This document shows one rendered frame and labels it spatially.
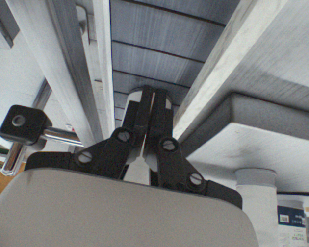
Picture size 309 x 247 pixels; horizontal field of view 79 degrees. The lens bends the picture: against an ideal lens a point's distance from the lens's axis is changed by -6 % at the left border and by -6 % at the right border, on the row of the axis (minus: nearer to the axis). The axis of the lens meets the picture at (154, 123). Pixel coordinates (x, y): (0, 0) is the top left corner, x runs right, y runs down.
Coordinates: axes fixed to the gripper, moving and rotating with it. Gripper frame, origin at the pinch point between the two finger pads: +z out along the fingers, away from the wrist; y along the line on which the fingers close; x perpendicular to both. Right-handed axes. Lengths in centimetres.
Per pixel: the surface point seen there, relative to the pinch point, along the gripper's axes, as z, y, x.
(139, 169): 0.1, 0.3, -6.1
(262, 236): 2.5, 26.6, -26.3
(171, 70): 7.1, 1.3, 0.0
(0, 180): 149, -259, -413
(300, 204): 21, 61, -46
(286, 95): 13.5, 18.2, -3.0
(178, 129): 5.3, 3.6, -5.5
